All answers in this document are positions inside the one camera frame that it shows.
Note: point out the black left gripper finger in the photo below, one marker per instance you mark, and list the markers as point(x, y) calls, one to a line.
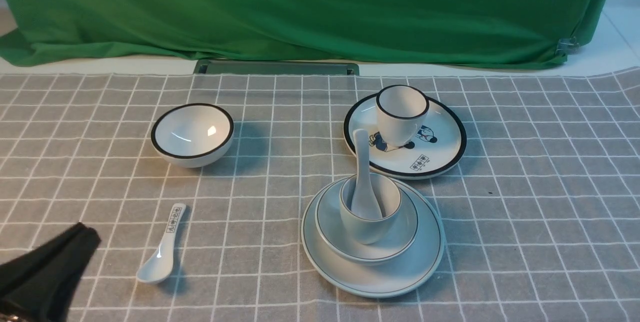
point(18, 270)
point(47, 295)

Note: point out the grey-rimmed white bowl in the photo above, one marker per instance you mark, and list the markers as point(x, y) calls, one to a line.
point(331, 230)

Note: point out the plain white cup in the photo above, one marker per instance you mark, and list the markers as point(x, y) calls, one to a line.
point(389, 198)

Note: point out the plain white spoon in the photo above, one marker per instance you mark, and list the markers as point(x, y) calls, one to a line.
point(364, 187)

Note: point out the white spoon with characters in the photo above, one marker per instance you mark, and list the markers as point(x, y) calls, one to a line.
point(160, 264)

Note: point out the black-rimmed white bowl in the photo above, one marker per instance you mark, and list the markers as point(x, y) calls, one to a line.
point(193, 135)

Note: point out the grey-rimmed white plate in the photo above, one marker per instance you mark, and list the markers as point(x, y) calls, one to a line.
point(385, 279)

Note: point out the black-rimmed white cup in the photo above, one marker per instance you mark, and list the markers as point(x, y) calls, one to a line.
point(400, 112)

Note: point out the black-rimmed cartoon plate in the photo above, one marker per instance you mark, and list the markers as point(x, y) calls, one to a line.
point(438, 145)

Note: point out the grey checked tablecloth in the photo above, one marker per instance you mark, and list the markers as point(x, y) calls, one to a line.
point(541, 215)

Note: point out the green backdrop cloth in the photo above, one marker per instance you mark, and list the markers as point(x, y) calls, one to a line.
point(497, 34)

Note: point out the metal binder clip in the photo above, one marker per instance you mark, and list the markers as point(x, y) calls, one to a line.
point(568, 46)

